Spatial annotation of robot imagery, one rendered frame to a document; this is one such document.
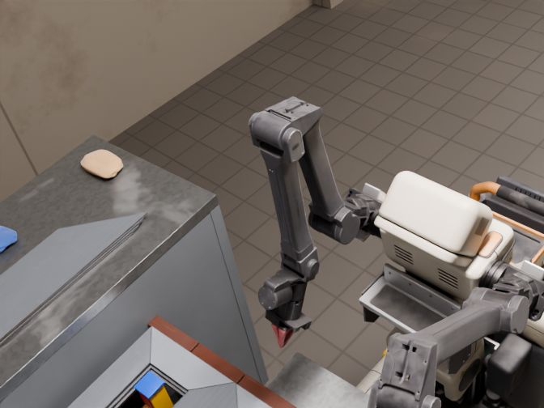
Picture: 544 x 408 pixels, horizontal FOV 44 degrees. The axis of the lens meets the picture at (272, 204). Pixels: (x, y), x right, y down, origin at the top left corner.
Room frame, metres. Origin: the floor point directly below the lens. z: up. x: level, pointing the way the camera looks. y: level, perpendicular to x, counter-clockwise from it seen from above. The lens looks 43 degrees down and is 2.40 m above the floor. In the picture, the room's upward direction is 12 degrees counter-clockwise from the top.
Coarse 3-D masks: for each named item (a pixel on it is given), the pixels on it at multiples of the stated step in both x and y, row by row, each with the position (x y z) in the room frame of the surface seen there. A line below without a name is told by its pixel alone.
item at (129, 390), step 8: (144, 368) 1.11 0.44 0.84; (152, 368) 1.11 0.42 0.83; (136, 376) 1.09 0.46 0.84; (160, 376) 1.08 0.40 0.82; (168, 376) 1.07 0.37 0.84; (168, 384) 1.05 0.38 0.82; (176, 384) 1.04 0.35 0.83; (128, 392) 1.05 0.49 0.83; (176, 392) 1.03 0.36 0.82; (184, 392) 1.01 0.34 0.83; (120, 400) 1.03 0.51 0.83
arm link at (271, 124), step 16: (272, 112) 1.09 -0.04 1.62; (288, 112) 1.09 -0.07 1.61; (304, 112) 1.07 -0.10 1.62; (320, 112) 1.09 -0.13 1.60; (256, 128) 1.06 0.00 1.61; (272, 128) 1.04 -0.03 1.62; (288, 128) 1.03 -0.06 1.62; (304, 128) 1.06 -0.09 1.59; (272, 144) 1.03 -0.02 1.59; (304, 144) 1.08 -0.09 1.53; (320, 144) 1.10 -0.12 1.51; (304, 160) 1.09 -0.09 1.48; (320, 160) 1.10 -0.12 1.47; (304, 176) 1.11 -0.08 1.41; (320, 176) 1.09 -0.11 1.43; (320, 192) 1.09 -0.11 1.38; (336, 192) 1.12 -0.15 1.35; (320, 208) 1.11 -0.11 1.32; (336, 208) 1.11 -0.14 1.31; (352, 224) 1.10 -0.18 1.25
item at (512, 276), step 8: (504, 264) 0.92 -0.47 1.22; (512, 272) 0.90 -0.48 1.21; (520, 272) 0.89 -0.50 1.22; (504, 280) 0.86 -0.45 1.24; (512, 280) 0.85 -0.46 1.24; (520, 280) 0.85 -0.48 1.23; (528, 280) 0.85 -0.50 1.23; (536, 280) 0.86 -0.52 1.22; (528, 288) 0.84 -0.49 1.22; (536, 288) 0.84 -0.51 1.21; (528, 296) 0.82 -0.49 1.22; (536, 296) 0.83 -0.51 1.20; (536, 304) 0.82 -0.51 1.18; (536, 312) 0.82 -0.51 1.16; (536, 320) 0.80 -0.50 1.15
